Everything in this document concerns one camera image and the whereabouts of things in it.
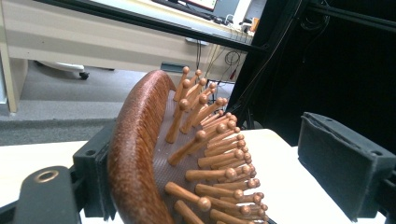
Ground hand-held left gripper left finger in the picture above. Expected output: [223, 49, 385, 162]
[72, 119, 118, 220]

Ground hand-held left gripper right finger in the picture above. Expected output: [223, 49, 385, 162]
[296, 111, 396, 223]

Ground brown wooden paddle hairbrush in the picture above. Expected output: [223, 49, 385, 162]
[106, 65, 271, 224]

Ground white table cover sheet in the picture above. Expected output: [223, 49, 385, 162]
[0, 128, 388, 224]

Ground black curtain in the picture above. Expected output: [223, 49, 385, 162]
[226, 0, 396, 155]

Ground office chair base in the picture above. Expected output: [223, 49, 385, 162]
[35, 60, 92, 80]

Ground beige wooden desk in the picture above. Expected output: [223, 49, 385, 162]
[0, 0, 254, 115]

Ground black metal side bar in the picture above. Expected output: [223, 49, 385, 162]
[307, 2, 396, 34]

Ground computer monitor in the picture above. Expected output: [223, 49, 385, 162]
[182, 0, 219, 12]

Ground cables hanging behind desk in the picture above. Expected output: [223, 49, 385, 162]
[195, 39, 250, 84]

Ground black metal frame bar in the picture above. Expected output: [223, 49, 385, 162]
[33, 0, 266, 54]

